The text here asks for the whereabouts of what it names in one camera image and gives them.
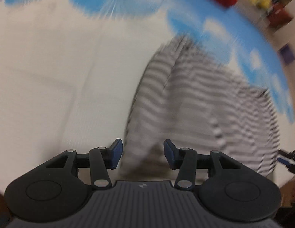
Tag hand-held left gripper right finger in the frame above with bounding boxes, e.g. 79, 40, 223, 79
164, 139, 243, 190

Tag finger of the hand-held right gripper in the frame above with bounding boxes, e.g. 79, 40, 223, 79
278, 157, 295, 174
277, 149, 295, 159

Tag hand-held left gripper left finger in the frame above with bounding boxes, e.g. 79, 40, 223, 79
46, 138, 123, 190

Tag black white striped hoodie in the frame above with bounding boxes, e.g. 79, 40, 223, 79
120, 34, 281, 186

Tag blue white patterned bed sheet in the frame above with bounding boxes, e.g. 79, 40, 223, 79
0, 0, 295, 195

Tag purple box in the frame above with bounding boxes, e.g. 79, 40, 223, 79
278, 44, 295, 64

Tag dark red bag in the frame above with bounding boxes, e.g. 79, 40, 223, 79
266, 3, 293, 29

